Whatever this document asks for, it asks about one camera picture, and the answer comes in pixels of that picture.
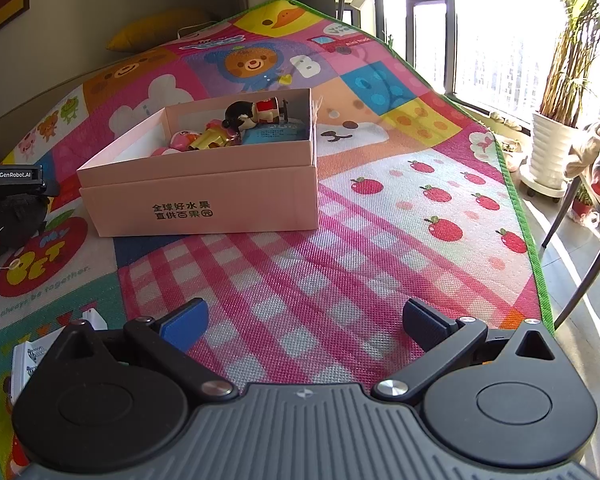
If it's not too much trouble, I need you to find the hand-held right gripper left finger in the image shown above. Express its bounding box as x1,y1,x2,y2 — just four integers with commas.
47,297,236,404

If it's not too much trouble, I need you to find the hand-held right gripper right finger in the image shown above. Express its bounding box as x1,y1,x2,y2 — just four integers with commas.
371,297,557,404

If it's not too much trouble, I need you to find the black plush toy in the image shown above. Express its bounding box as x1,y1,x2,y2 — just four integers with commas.
0,194,49,248

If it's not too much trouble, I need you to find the pink cardboard box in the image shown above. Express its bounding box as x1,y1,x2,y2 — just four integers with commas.
76,88,321,237

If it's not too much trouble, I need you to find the pink pig toy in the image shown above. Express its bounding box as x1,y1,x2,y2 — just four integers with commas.
167,129,202,153

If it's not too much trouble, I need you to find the yellow pink cake toy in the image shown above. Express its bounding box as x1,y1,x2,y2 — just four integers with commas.
187,119,231,152

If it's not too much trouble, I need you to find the doll figure red dress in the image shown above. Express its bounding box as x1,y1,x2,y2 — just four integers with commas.
222,97,292,133

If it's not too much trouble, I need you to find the colourful printed play mat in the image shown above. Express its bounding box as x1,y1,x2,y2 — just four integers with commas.
0,0,556,480

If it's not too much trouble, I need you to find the white printed packet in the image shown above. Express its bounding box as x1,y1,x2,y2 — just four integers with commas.
9,341,48,406

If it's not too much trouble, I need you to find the dark metal chair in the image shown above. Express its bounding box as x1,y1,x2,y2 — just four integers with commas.
541,175,600,333

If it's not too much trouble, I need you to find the round plant caddy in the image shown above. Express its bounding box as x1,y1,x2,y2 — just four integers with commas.
519,162,578,200

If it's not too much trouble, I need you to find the small red plant pot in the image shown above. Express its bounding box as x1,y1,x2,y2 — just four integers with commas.
570,180,598,222

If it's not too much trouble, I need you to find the yellow pillow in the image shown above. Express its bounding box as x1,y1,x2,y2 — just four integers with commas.
105,7,218,53

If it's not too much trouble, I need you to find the potted palm white pot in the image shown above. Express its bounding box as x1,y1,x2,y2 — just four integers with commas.
530,0,600,192

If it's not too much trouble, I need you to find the black window frame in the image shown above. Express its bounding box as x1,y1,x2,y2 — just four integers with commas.
330,0,600,126

